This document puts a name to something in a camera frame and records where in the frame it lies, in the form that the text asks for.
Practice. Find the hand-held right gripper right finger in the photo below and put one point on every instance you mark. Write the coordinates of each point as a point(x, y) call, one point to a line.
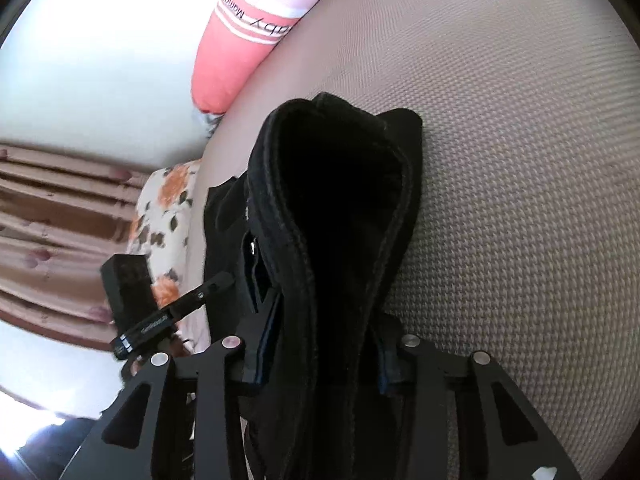
point(387, 367)

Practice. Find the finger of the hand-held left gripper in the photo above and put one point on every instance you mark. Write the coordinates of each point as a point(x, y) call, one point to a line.
point(205, 292)

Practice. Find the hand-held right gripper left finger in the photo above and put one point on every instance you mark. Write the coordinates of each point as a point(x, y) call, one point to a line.
point(262, 347)

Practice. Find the black pants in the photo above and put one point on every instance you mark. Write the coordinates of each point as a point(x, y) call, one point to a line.
point(340, 210)

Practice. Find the floral bed sheet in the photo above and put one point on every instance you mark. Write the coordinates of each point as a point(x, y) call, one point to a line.
point(160, 200)

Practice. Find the brown pleated curtain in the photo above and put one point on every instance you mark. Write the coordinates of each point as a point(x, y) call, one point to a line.
point(60, 220)

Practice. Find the pink striped pillow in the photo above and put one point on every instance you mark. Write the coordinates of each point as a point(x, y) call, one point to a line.
point(225, 60)

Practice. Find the beige woven bed mat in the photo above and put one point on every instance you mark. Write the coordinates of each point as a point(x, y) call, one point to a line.
point(500, 160)

